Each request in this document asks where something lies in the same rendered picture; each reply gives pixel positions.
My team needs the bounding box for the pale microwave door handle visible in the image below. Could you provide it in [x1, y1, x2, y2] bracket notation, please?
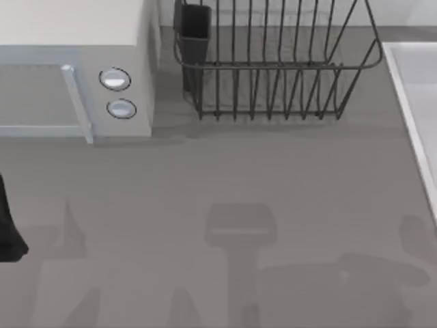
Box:
[60, 64, 94, 144]

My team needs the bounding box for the large round microwave knob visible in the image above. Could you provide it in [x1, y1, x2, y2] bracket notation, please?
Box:
[98, 66, 132, 92]

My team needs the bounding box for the pale microwave oven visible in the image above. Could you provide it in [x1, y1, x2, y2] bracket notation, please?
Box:
[0, 0, 159, 144]

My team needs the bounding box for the black cutlery holder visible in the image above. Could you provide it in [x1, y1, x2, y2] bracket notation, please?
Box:
[173, 0, 212, 92]

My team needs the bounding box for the small round microwave knob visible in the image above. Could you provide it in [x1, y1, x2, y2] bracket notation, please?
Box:
[106, 98, 138, 120]

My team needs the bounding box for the dark wire dish rack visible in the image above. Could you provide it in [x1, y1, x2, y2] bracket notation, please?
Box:
[172, 0, 383, 121]

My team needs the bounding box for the microwave door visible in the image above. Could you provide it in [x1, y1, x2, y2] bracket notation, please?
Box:
[0, 63, 94, 144]

